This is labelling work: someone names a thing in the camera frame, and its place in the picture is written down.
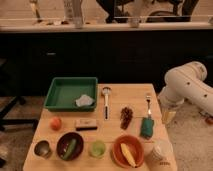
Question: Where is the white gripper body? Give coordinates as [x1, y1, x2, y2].
[160, 100, 176, 125]

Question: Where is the red orange apple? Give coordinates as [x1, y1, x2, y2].
[50, 117, 62, 131]

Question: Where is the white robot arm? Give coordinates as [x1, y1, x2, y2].
[158, 61, 213, 124]

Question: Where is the white paper cup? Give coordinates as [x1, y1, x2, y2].
[148, 139, 173, 166]

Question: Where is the light green plastic cup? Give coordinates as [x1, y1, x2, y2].
[89, 140, 106, 158]

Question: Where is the small metal cup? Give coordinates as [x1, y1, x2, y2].
[34, 140, 52, 158]

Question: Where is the metal fork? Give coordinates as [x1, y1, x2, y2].
[146, 94, 152, 118]

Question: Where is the green sponge cloth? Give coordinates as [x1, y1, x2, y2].
[140, 117, 154, 139]

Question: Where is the brown dried fruit bunch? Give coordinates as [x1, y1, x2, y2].
[120, 107, 133, 130]

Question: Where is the orange bowl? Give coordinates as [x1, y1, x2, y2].
[112, 134, 144, 168]

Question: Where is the yellow corn cob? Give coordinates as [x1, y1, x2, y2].
[120, 143, 137, 168]

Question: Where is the brown rectangular block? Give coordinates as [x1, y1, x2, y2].
[75, 119, 97, 131]

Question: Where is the green plastic tray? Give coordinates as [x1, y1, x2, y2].
[44, 77, 98, 112]

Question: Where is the green pepper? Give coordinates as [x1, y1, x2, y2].
[63, 139, 77, 160]

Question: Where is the black handled spoon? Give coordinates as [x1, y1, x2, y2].
[102, 87, 111, 120]

